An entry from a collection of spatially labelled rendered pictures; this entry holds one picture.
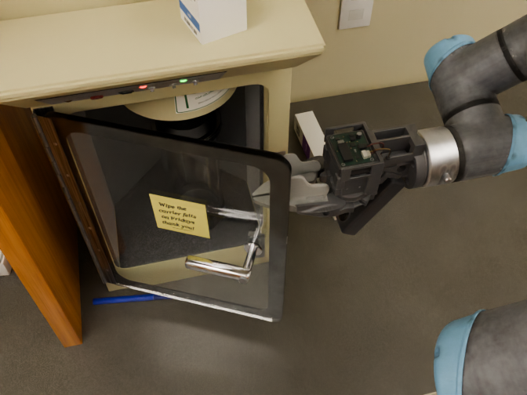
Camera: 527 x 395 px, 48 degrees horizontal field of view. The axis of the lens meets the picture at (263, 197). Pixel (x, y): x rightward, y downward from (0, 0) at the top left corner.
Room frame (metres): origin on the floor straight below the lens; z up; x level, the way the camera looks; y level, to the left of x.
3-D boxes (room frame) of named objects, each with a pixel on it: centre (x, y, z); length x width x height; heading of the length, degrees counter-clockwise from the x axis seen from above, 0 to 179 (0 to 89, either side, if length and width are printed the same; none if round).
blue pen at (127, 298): (0.49, 0.23, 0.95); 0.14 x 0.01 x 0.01; 95
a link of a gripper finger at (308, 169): (0.48, -0.03, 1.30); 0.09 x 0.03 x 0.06; 103
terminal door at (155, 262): (0.46, 0.12, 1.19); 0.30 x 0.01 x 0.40; 76
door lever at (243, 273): (0.42, 0.05, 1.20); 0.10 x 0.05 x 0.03; 76
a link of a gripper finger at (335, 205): (0.45, -0.08, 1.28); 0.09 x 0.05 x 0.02; 103
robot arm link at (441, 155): (0.51, -0.22, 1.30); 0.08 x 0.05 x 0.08; 13
